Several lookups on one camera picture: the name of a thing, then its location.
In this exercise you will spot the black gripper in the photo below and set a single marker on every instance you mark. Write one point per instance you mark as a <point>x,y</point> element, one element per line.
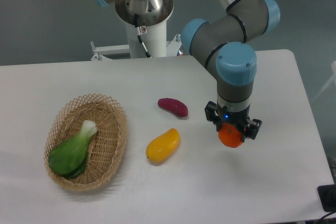
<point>233,113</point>

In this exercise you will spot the orange fruit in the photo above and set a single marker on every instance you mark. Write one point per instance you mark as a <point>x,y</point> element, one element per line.
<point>230,136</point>

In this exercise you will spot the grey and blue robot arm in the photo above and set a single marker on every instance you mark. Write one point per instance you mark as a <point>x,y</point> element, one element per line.
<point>220,47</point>

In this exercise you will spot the purple sweet potato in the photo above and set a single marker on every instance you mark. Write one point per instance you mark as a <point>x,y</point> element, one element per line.
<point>174,106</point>

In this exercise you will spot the yellow mango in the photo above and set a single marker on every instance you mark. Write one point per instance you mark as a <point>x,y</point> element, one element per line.
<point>163,146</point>

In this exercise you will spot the black device at table edge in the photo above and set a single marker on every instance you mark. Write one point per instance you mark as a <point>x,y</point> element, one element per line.
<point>327,197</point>

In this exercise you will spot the woven wicker basket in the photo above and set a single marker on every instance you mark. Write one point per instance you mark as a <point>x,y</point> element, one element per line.
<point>106,147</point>

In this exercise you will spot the green bok choy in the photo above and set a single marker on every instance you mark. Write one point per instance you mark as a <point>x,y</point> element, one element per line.
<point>69,158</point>

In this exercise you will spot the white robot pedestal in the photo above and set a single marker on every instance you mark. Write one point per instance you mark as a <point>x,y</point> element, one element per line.
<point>146,25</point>

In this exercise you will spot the white frame at right edge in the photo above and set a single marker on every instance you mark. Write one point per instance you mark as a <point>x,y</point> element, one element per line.
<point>330,81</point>

